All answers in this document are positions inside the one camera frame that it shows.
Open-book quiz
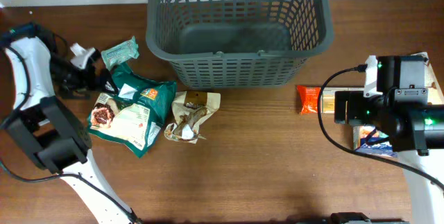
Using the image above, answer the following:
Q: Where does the orange biscuit packet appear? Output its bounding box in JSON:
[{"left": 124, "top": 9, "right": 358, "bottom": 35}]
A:
[{"left": 296, "top": 85, "right": 365, "bottom": 115}]

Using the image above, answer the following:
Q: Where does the teal tissue pack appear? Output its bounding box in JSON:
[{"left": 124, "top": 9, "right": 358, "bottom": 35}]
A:
[{"left": 101, "top": 36, "right": 139, "bottom": 71}]

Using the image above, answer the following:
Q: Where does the green coffee bean bag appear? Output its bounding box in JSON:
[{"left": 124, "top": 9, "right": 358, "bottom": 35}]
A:
[{"left": 87, "top": 63, "right": 177, "bottom": 158}]

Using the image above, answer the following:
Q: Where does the beige brown snack pouch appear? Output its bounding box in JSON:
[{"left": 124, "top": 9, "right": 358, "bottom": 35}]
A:
[{"left": 164, "top": 90, "right": 221, "bottom": 144}]

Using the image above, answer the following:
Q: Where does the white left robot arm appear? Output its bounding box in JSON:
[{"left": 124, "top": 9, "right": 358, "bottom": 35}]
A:
[{"left": 1, "top": 22, "right": 141, "bottom": 223}]

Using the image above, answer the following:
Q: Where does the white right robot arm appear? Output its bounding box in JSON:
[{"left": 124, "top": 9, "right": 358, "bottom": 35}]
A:
[{"left": 334, "top": 54, "right": 443, "bottom": 223}]

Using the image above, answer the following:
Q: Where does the blue snack packet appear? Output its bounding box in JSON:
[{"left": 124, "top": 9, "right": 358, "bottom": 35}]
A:
[{"left": 353, "top": 126, "right": 398, "bottom": 157}]

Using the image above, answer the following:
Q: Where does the beige cookie packet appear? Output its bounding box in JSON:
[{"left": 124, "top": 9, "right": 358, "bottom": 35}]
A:
[{"left": 411, "top": 52, "right": 443, "bottom": 105}]

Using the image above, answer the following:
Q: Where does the black device at table edge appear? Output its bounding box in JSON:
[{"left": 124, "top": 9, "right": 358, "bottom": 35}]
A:
[{"left": 330, "top": 212, "right": 409, "bottom": 224}]

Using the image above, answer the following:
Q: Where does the grey plastic lattice basket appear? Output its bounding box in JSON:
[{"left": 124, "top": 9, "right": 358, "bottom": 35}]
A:
[{"left": 146, "top": 0, "right": 334, "bottom": 89}]

